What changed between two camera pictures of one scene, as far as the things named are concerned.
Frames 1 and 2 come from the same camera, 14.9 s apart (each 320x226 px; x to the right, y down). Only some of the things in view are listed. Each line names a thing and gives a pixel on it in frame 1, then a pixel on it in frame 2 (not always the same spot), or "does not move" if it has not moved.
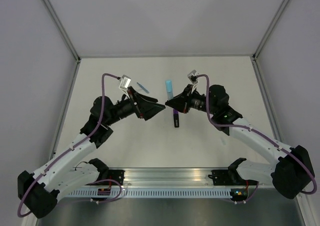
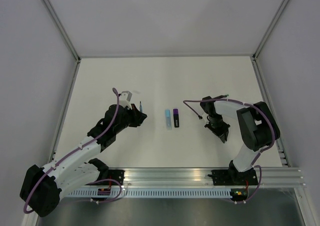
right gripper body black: (185, 106) -> (218, 127)
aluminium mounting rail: (167, 177) does not move
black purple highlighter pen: (176, 118) does not move
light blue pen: (169, 89) -> (168, 120)
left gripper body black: (139, 108) -> (130, 118)
